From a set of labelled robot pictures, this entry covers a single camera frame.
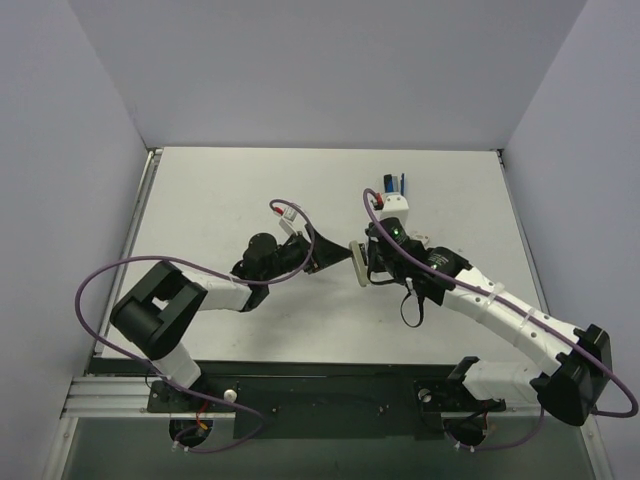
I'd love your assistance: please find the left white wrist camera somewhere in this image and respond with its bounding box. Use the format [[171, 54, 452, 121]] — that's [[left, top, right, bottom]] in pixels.
[[271, 201, 303, 236]]

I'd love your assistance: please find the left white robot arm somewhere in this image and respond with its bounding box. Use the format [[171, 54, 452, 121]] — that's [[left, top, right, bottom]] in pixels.
[[110, 225, 352, 412]]

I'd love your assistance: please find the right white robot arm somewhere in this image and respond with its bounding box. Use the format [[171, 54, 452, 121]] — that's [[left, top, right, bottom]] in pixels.
[[365, 217, 612, 426]]

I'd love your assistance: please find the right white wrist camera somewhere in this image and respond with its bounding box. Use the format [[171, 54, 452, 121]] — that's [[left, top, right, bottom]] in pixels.
[[372, 192, 409, 223]]

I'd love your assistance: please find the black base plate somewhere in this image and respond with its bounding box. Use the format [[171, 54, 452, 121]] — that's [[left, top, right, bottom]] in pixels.
[[147, 359, 506, 442]]

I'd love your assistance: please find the staple box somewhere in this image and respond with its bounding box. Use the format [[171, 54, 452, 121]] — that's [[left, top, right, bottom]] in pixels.
[[411, 232, 430, 245]]

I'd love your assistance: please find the aluminium rail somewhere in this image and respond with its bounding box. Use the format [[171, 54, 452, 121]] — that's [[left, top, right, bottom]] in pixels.
[[61, 376, 170, 419]]

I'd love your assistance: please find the blue stapler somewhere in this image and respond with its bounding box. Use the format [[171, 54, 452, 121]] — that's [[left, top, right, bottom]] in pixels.
[[383, 173, 405, 195]]

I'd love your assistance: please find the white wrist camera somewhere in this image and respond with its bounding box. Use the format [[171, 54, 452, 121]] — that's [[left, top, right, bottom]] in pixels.
[[271, 201, 303, 236], [372, 192, 409, 223]]

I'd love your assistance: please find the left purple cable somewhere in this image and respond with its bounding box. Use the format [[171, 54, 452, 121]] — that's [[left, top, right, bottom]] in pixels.
[[74, 199, 321, 455]]

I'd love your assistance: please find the beige stapler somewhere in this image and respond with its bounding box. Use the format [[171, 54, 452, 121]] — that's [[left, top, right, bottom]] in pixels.
[[349, 240, 370, 288]]

